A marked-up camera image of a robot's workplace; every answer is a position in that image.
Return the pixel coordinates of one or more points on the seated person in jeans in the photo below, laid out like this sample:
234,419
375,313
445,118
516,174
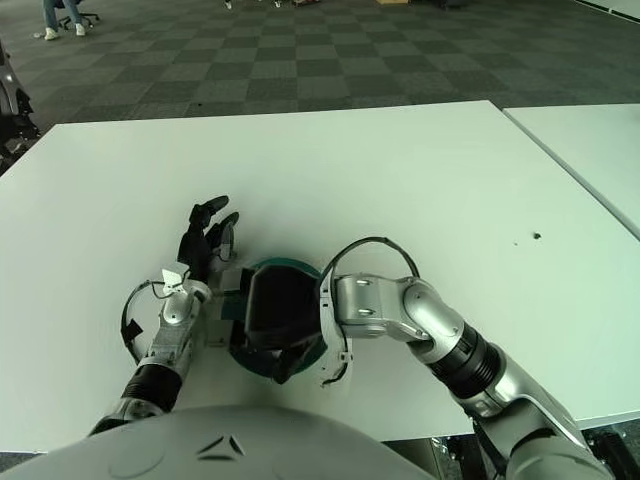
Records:
49,17

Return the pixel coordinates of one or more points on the cardboard box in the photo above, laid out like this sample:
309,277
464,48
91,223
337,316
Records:
392,1

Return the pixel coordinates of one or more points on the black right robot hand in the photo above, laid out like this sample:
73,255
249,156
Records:
282,310

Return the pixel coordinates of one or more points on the dark green round plate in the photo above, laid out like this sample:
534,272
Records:
252,364

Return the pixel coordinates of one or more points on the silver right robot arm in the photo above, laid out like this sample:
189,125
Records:
440,320

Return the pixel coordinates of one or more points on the black swivel chair base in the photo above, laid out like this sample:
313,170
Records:
90,19

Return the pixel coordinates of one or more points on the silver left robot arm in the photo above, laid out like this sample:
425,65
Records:
170,325

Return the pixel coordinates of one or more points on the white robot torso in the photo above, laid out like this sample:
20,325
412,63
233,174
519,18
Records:
215,445

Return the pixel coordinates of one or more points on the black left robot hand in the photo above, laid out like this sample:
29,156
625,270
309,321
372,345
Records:
192,250

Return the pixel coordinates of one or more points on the black wheeled stand base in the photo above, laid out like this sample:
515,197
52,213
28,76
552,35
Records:
605,445

